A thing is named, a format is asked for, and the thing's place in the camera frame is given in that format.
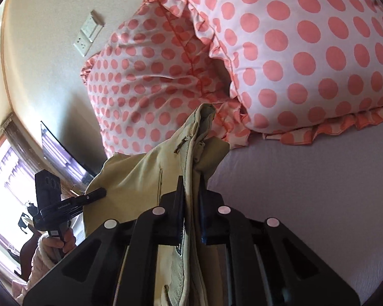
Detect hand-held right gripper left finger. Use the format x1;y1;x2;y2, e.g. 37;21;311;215
23;176;186;306

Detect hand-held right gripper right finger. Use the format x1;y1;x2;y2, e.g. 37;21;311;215
198;178;361;306

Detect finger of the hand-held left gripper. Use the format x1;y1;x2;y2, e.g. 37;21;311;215
61;187;107;208

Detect beige pants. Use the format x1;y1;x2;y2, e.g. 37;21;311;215
82;103;231;306

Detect person's left forearm pink sleeve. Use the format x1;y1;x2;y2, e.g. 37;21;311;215
9;233;69;306

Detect person's left hand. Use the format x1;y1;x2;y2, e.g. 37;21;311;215
42;226;77;256

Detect black flat screen television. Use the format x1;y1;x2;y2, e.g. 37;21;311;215
40;120;96;186

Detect window with curtain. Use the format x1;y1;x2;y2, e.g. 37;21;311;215
0;115;83;281

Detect white bed sheet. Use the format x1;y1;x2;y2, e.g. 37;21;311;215
207;108;383;306

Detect pink polka dot pillow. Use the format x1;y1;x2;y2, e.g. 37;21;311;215
153;0;383;145
79;0;243;160

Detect white wall outlet plate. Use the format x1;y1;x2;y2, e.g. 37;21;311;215
73;34;92;57

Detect white wall switch plate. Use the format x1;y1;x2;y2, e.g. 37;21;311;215
80;10;104;43

